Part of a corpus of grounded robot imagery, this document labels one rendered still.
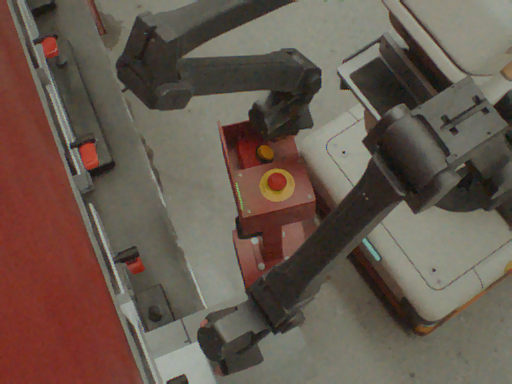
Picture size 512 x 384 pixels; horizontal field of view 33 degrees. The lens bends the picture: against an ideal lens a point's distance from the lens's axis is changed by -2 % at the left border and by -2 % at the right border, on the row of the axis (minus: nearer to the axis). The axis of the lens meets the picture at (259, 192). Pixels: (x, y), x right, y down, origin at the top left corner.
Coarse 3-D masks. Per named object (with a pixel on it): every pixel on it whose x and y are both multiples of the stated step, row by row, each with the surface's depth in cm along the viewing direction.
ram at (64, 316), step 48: (0, 0) 117; (0, 48) 96; (0, 96) 82; (0, 144) 71; (48, 144) 108; (0, 192) 63; (48, 192) 90; (0, 240) 56; (48, 240) 77; (0, 288) 50; (48, 288) 67; (96, 288) 99; (0, 336) 46; (48, 336) 59; (96, 336) 83
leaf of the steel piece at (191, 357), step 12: (192, 348) 148; (156, 360) 148; (168, 360) 148; (180, 360) 148; (192, 360) 148; (204, 360) 148; (168, 372) 147; (180, 372) 147; (192, 372) 147; (204, 372) 147
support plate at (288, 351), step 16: (224, 304) 151; (192, 320) 150; (160, 336) 149; (176, 336) 149; (192, 336) 149; (272, 336) 149; (288, 336) 149; (160, 352) 148; (272, 352) 148; (288, 352) 148; (304, 352) 148; (256, 368) 147; (272, 368) 147; (288, 368) 147; (304, 368) 147
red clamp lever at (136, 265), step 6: (120, 252) 129; (126, 252) 129; (132, 252) 129; (138, 252) 129; (114, 258) 129; (120, 258) 128; (126, 258) 128; (132, 258) 129; (138, 258) 132; (126, 264) 132; (132, 264) 132; (138, 264) 133; (132, 270) 134; (138, 270) 135
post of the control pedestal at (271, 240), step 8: (264, 232) 217; (272, 232) 219; (280, 232) 221; (264, 240) 224; (272, 240) 226; (280, 240) 228; (264, 248) 231; (272, 248) 233; (280, 248) 235; (264, 256) 239; (272, 256) 240; (280, 256) 243
